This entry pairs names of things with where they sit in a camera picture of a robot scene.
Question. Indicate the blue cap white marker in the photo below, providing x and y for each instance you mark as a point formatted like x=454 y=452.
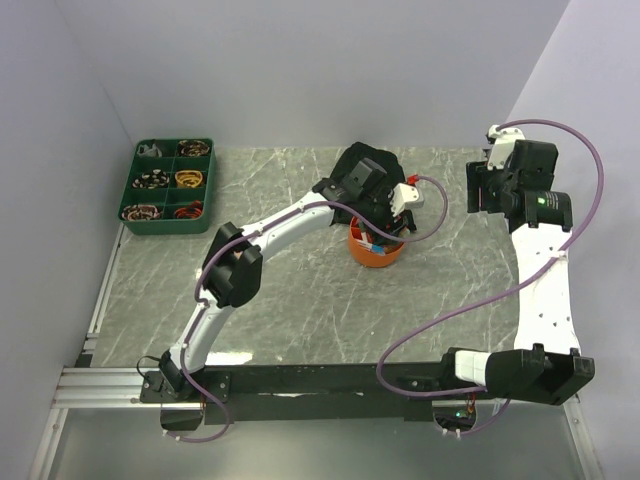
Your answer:
x=372 y=248

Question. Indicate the yellow rubber band bundle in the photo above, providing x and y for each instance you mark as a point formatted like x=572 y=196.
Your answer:
x=189 y=179

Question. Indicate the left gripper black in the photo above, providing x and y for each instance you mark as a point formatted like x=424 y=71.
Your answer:
x=389 y=220

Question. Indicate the orange round pen holder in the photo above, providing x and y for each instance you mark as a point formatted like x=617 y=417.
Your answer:
x=365 y=252

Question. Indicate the brown white band bundle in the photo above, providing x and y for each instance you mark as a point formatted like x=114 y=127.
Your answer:
x=140 y=212
x=153 y=179

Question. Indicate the brown white band bundle middle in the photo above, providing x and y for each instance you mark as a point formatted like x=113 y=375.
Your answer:
x=153 y=179

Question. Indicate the grey clips in tray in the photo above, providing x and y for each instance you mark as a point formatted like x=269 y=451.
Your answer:
x=149 y=151

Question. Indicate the aluminium rail frame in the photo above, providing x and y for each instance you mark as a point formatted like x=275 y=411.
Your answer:
x=316 y=305

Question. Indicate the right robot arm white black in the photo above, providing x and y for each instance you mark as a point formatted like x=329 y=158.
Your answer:
x=545 y=364

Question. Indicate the orange black band bundle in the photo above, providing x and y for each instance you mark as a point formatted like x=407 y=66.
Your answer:
x=188 y=212

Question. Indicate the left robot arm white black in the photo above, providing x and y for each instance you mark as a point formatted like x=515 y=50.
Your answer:
x=232 y=271

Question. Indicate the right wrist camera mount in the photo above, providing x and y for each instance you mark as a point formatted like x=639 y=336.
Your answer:
x=501 y=145

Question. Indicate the brown band bundle top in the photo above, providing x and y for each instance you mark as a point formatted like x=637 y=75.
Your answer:
x=193 y=148

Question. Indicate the brown white band bundle bottom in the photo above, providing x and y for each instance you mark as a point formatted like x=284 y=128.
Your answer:
x=140 y=212

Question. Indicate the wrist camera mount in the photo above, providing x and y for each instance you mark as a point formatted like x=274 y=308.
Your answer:
x=406 y=196
x=501 y=145

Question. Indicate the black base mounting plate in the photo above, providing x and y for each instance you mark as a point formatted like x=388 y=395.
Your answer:
x=308 y=392

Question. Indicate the green compartment tray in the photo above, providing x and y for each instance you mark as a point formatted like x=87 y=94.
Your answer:
x=169 y=187

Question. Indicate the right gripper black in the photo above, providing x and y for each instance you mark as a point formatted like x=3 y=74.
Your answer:
x=477 y=173

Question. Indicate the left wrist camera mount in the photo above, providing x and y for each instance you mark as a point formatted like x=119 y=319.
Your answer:
x=406 y=196

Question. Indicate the black folded cloth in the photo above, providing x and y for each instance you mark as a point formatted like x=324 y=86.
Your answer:
x=364 y=177

